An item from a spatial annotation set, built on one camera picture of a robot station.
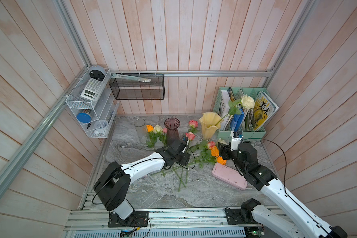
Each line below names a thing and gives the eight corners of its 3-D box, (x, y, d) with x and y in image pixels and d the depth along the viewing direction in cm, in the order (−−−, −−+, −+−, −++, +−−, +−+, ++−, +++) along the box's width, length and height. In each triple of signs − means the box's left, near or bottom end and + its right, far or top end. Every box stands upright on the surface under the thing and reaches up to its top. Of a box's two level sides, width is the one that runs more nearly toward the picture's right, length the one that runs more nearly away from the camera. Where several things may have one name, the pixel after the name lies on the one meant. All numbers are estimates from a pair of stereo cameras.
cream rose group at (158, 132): (152, 142, 103) (151, 140, 101) (154, 126, 113) (153, 124, 111) (164, 142, 103) (163, 140, 101) (164, 126, 113) (164, 124, 111)
